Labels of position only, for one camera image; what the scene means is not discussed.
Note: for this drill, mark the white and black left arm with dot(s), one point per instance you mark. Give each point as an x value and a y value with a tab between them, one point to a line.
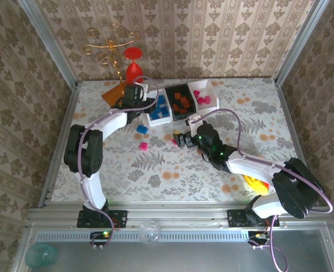
84	150

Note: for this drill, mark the black plastic bin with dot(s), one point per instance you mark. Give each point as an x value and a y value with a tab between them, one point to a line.
169	93

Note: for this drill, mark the floral tablecloth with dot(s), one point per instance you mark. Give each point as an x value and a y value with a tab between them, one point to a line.
161	181

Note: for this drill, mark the small black controller board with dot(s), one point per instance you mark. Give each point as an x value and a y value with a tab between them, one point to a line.
100	237
257	237

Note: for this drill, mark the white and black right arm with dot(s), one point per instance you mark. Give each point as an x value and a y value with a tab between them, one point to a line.
294	187

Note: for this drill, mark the grey metal tray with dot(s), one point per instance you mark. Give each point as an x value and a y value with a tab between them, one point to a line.
183	258

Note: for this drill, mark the orange lego brick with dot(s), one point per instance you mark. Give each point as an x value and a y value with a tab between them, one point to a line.
183	111
184	100
178	95
187	105
175	108

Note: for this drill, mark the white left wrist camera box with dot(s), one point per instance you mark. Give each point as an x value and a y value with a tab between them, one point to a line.
144	88

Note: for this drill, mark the red wine glass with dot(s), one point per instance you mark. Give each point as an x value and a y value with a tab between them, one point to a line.
133	71

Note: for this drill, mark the aluminium table side rail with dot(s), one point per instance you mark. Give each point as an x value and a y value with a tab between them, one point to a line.
60	144
297	141

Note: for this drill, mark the white plastic bin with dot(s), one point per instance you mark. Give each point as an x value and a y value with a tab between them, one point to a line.
161	122
205	85

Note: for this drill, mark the aluminium front rail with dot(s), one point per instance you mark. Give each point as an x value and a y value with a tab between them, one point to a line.
178	212

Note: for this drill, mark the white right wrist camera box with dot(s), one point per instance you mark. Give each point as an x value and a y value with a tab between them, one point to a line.
192	120

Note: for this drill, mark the slotted metal strip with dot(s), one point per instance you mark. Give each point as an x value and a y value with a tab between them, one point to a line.
70	236

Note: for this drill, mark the clear drinking glass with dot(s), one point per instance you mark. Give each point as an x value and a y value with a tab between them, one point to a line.
149	232

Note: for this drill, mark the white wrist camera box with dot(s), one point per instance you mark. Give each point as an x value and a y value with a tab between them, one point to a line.
192	120
144	88

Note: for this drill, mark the aluminium frame post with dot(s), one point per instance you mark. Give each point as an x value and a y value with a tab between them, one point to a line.
50	45
301	42

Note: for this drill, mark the yellow plastic toy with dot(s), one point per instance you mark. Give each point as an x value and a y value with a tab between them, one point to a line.
254	184

